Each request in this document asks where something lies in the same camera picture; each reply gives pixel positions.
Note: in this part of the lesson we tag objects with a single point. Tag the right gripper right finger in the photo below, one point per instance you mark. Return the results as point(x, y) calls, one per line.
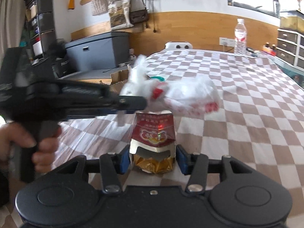
point(195, 166)

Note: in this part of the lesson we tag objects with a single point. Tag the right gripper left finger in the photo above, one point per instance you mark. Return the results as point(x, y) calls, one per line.
point(110, 166)

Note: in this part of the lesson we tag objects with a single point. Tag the red gold cigarette carton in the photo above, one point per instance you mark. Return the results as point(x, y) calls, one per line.
point(153, 142)

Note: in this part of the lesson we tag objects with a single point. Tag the white red plastic bag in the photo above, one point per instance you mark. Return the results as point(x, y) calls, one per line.
point(192, 98)

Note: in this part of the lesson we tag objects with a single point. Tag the torn brown cardboard piece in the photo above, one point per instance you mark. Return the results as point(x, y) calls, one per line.
point(117, 80)

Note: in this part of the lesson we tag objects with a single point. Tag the brown leather shoulder bag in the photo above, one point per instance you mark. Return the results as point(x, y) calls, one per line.
point(139, 16)

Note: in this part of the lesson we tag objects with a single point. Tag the person's left hand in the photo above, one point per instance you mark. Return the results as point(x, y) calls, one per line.
point(15, 133)

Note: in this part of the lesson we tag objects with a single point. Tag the checkered brown white tablecloth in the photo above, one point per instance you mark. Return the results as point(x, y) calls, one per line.
point(259, 122)

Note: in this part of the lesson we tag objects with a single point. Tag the grey storage box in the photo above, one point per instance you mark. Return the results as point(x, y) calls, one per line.
point(99, 52)

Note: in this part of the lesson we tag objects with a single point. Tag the teal round lid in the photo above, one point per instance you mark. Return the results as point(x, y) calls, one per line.
point(157, 78)

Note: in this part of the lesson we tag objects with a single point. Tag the knitted white net bag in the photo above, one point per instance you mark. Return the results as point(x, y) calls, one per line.
point(99, 7)

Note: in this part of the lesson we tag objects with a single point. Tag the canvas tote bag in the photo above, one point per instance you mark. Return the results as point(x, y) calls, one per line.
point(119, 15)

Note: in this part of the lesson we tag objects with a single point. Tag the clear plastic water bottle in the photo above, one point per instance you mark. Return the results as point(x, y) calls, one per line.
point(240, 33)

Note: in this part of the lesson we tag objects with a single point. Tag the white drawer organizer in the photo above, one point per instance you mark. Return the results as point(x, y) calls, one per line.
point(290, 47)

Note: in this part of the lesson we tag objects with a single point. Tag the glass fish tank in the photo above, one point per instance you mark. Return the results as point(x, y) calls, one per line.
point(292, 20)

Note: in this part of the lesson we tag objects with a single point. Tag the white wall socket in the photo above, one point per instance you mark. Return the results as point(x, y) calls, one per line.
point(226, 42)

